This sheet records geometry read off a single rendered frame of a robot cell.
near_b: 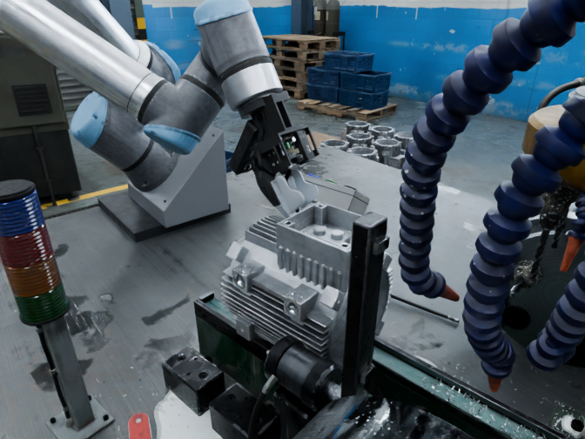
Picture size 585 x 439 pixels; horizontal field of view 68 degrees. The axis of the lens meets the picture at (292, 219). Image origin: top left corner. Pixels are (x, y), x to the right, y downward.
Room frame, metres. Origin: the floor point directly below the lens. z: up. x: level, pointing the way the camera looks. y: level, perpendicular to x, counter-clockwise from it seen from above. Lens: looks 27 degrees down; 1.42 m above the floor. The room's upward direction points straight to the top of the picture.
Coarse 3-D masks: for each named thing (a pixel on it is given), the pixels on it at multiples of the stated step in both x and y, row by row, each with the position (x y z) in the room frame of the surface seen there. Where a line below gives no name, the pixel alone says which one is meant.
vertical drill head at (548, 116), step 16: (544, 112) 0.38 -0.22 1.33; (560, 112) 0.38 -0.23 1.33; (528, 128) 0.36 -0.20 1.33; (528, 144) 0.35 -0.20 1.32; (576, 176) 0.29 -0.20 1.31; (560, 192) 0.33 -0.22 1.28; (576, 192) 0.33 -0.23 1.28; (544, 208) 0.33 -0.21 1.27; (560, 208) 0.33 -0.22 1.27; (544, 224) 0.33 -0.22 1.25; (560, 224) 0.40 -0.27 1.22; (544, 240) 0.34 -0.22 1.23
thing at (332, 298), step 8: (232, 248) 0.57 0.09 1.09; (240, 248) 0.57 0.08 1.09; (232, 256) 0.56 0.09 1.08; (240, 256) 0.57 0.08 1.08; (384, 256) 0.55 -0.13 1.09; (384, 264) 0.54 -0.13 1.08; (328, 288) 0.46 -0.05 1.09; (328, 296) 0.46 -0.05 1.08; (336, 296) 0.45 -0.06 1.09; (344, 296) 0.46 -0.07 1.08; (328, 304) 0.45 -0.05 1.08; (336, 304) 0.45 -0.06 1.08
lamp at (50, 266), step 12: (36, 264) 0.48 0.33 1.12; (48, 264) 0.49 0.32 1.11; (12, 276) 0.47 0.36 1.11; (24, 276) 0.47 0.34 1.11; (36, 276) 0.47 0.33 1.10; (48, 276) 0.48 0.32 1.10; (60, 276) 0.51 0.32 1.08; (12, 288) 0.47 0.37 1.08; (24, 288) 0.47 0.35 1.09; (36, 288) 0.47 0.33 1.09; (48, 288) 0.48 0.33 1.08
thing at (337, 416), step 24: (336, 408) 0.25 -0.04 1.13; (360, 408) 0.23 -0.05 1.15; (384, 408) 0.22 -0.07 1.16; (408, 408) 0.22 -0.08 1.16; (312, 432) 0.22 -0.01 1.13; (336, 432) 0.21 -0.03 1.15; (360, 432) 0.21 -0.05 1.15; (384, 432) 0.20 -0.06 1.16; (408, 432) 0.20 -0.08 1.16; (432, 432) 0.20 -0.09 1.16; (456, 432) 0.20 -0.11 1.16
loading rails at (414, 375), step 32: (224, 320) 0.60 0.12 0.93; (224, 352) 0.60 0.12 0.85; (256, 352) 0.54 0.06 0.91; (384, 352) 0.53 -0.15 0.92; (256, 384) 0.55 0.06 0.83; (384, 384) 0.50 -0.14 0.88; (416, 384) 0.47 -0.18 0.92; (448, 384) 0.47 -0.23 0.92; (448, 416) 0.43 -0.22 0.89; (512, 416) 0.41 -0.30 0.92
